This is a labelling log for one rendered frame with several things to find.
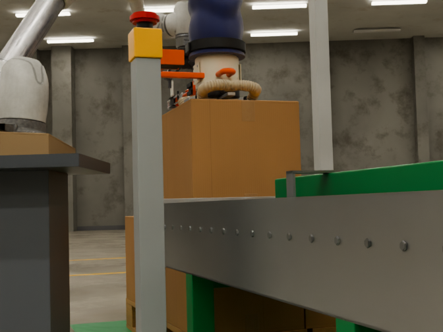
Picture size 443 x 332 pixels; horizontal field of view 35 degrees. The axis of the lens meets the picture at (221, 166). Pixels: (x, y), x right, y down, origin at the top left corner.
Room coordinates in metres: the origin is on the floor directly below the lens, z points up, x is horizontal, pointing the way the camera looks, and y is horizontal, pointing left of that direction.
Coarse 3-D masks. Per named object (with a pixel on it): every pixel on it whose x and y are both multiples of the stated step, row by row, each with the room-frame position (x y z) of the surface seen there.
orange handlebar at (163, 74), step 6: (162, 72) 2.58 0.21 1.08; (168, 72) 2.59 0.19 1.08; (174, 72) 2.60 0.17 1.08; (180, 72) 2.61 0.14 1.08; (186, 72) 2.61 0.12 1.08; (192, 72) 2.62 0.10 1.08; (198, 72) 2.63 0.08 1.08; (216, 72) 2.61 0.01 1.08; (222, 72) 2.56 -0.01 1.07; (228, 72) 2.55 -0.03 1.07; (234, 72) 2.57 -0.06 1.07; (198, 78) 2.64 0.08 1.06; (186, 90) 3.04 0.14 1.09
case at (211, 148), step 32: (192, 128) 2.36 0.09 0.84; (224, 128) 2.40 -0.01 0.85; (256, 128) 2.44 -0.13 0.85; (288, 128) 2.47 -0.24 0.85; (192, 160) 2.36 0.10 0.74; (224, 160) 2.40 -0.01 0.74; (256, 160) 2.44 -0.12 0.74; (288, 160) 2.47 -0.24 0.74; (192, 192) 2.36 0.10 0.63; (224, 192) 2.40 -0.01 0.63; (256, 192) 2.43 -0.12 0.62
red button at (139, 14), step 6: (138, 12) 1.62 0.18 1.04; (144, 12) 1.62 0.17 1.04; (150, 12) 1.62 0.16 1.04; (132, 18) 1.62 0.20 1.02; (138, 18) 1.62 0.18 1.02; (144, 18) 1.62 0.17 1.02; (150, 18) 1.62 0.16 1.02; (156, 18) 1.63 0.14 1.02; (138, 24) 1.63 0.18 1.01; (144, 24) 1.63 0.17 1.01; (150, 24) 1.64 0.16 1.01
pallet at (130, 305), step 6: (126, 300) 3.49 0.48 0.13; (126, 306) 3.50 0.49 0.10; (132, 306) 3.37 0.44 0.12; (126, 312) 3.50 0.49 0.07; (132, 312) 3.37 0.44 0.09; (132, 318) 3.37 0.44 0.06; (132, 324) 3.37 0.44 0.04; (168, 324) 2.71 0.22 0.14; (132, 330) 3.37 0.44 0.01; (168, 330) 2.88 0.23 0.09; (174, 330) 2.63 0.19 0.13; (180, 330) 2.55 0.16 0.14; (294, 330) 2.48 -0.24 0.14; (300, 330) 2.49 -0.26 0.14; (306, 330) 2.50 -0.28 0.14; (312, 330) 2.51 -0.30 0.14; (318, 330) 2.51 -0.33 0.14; (324, 330) 2.52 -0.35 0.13; (330, 330) 2.53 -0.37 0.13
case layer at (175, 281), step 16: (128, 224) 3.42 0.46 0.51; (128, 240) 3.43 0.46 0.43; (128, 256) 3.44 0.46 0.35; (128, 272) 3.44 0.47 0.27; (176, 272) 2.59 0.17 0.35; (128, 288) 3.45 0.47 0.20; (176, 288) 2.60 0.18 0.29; (224, 288) 2.40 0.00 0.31; (176, 304) 2.60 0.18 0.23; (224, 304) 2.40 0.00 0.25; (240, 304) 2.42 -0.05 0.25; (256, 304) 2.44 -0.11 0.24; (272, 304) 2.46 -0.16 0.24; (288, 304) 2.48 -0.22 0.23; (176, 320) 2.61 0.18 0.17; (224, 320) 2.40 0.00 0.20; (240, 320) 2.42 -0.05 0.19; (256, 320) 2.44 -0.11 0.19; (272, 320) 2.46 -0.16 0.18; (288, 320) 2.48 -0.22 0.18; (304, 320) 2.51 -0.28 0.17; (320, 320) 2.52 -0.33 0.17
